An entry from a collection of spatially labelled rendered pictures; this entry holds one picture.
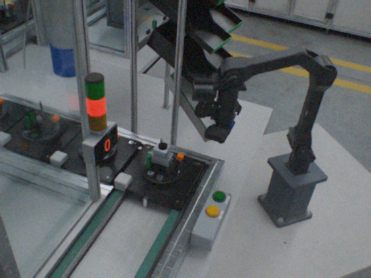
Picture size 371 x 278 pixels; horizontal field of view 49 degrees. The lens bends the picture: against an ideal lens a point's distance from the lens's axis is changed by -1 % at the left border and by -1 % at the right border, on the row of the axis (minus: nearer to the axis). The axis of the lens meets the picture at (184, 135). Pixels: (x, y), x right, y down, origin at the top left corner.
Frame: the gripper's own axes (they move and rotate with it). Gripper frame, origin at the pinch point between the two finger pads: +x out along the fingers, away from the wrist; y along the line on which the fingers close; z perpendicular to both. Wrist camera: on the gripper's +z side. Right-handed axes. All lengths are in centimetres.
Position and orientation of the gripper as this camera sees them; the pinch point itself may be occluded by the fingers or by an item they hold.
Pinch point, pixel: (221, 134)
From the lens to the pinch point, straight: 124.5
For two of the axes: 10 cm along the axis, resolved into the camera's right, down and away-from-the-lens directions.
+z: -9.3, -2.8, 2.5
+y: -3.7, 5.6, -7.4
